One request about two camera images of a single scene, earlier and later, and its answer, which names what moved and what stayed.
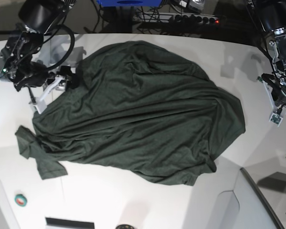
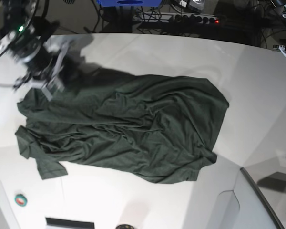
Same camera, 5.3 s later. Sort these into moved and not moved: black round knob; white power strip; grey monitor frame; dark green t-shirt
Moved: dark green t-shirt
Not moved: black round knob; white power strip; grey monitor frame
